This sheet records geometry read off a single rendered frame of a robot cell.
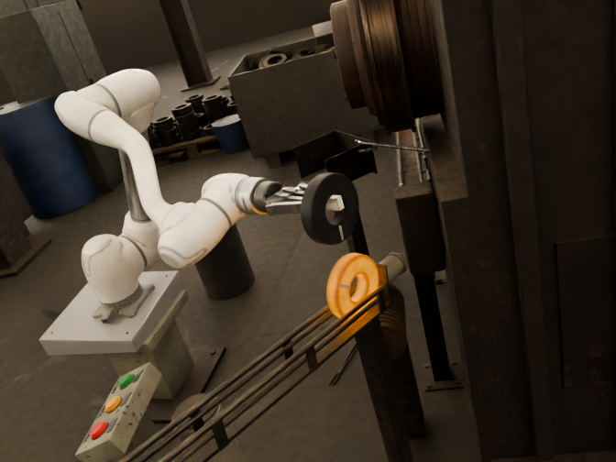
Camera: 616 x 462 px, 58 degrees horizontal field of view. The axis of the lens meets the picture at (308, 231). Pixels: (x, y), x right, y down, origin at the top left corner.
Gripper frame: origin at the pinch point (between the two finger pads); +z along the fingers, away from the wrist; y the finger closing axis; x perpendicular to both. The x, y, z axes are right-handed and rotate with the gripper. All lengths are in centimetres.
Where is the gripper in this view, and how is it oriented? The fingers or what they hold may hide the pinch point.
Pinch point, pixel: (328, 202)
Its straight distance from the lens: 118.3
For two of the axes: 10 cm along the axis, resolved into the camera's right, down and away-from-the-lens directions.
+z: 7.2, 1.0, -6.9
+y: -6.4, 4.9, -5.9
